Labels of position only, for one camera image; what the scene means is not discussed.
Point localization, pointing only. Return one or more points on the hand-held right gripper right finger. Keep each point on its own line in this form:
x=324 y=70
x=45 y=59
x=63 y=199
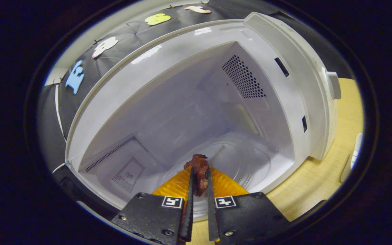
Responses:
x=211 y=217

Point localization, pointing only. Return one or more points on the white rectangular tray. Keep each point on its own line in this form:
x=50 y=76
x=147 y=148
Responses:
x=350 y=160

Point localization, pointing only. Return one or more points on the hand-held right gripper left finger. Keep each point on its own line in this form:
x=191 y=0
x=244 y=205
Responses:
x=188 y=211

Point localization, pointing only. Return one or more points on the white microwave oven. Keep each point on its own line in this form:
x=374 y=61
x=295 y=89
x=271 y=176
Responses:
x=182 y=102

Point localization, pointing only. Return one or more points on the brown meat piece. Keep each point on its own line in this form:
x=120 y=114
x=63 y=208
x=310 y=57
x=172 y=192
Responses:
x=200 y=173

